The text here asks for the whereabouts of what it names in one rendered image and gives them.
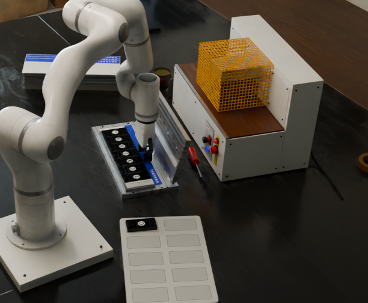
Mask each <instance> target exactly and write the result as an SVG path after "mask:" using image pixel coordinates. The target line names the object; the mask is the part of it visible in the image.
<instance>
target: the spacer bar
mask: <svg viewBox="0 0 368 303"><path fill-rule="evenodd" d="M125 184H126V187H127V188H128V189H129V188H136V187H140V186H147V185H154V182H153V180H152V179H147V180H140V181H136V182H128V183H125Z"/></svg>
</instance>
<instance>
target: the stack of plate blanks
mask: <svg viewBox="0 0 368 303"><path fill-rule="evenodd" d="M26 56H34V57H56V56H57V55H42V54H27V55H26ZM106 58H120V57H118V56H108V57H106ZM45 76H46V74H44V73H24V80H25V81H24V86H25V89H42V86H43V81H44V78H45ZM77 90H103V91H118V88H117V83H116V77H115V75H85V76H84V78H83V80H82V81H81V83H80V85H79V87H78V89H77Z"/></svg>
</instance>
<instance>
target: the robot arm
mask: <svg viewBox="0 0 368 303"><path fill-rule="evenodd" d="M62 15H63V21H64V23H65V24H66V25H67V26H68V27H69V28H70V29H72V30H74V31H76V32H78V33H80V34H83V35H86V36H87V38H86V39H85V40H83V41H82V42H80V43H78V44H75V45H73V46H70V47H67V48H65V49H63V50H62V51H61V52H60V53H59V54H58V55H57V56H56V58H55V59H54V61H53V63H52V64H51V66H50V68H49V70H48V72H47V74H46V76H45V78H44V81H43V86H42V93H43V97H44V101H45V104H46V106H45V111H44V114H43V116H42V118H41V117H39V116H38V115H35V114H33V113H31V112H29V111H27V110H25V109H22V108H19V107H15V106H9V107H6V108H4V109H2V110H1V111H0V154H1V156H2V157H3V159H4V161H5V162H6V164H7V165H8V167H9V169H10V170H11V172H12V175H13V188H14V202H15V209H16V216H15V217H13V218H12V219H11V220H10V221H9V222H8V224H7V227H6V235H7V239H8V240H9V241H10V242H11V243H12V244H13V245H14V246H16V247H18V248H21V249H25V250H31V251H37V250H43V249H47V248H50V247H52V246H55V245H56V244H58V243H59V242H61V241H62V240H63V238H64V237H65V235H66V232H67V224H66V221H65V220H64V218H63V217H62V216H61V215H59V214H57V213H55V202H54V178H53V172H52V168H51V166H50V164H49V163H50V162H53V161H55V160H56V159H58V158H59V157H60V155H61V154H62V152H63V151H64V148H65V146H66V141H67V131H68V122H69V111H70V106H71V103H72V100H73V97H74V95H75V93H76V90H77V89H78V87H79V85H80V83H81V81H82V80H83V78H84V76H85V75H86V73H87V72H88V70H89V69H90V68H91V67H92V66H93V65H94V64H95V63H97V62H98V61H100V60H102V59H104V58H106V57H108V56H110V55H112V54H113V53H115V52H116V51H118V50H119V49H120V48H121V47H122V46H124V51H125V54H126V60H125V61H124V62H123V63H122V64H121V65H120V66H119V67H118V69H117V71H116V74H115V77H116V83H117V88H118V91H119V93H120V94H121V95H122V96H123V97H125V98H127V99H130V100H132V101H133V102H134V104H135V118H136V125H135V136H136V138H137V140H138V152H144V159H143V161H144V162H151V161H152V153H153V146H154V145H155V121H156V120H157V118H158V111H159V86H160V79H159V77H158V76H157V75H156V74H153V73H148V72H149V71H151V69H152V67H153V52H152V46H151V41H150V34H149V28H148V23H147V17H146V11H145V9H144V6H143V4H142V3H141V1H140V0H70V1H69V2H67V3H66V4H65V6H64V8H63V13H62ZM134 73H136V74H139V75H138V76H137V77H136V78H135V77H134ZM147 144H148V145H147ZM147 147H149V149H148V150H147Z"/></svg>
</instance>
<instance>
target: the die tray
mask: <svg viewBox="0 0 368 303"><path fill-rule="evenodd" d="M148 218H155V220H156V224H157V227H158V229H157V230H148V231H135V232H127V228H126V220H129V219H143V218H122V219H120V234H121V247H122V255H123V268H124V282H125V289H126V303H218V295H217V292H216V287H215V282H214V278H213V273H212V268H211V265H210V260H209V255H208V251H207V246H206V241H205V238H204V233H203V228H202V224H201V219H200V217H199V216H166V217H148Z"/></svg>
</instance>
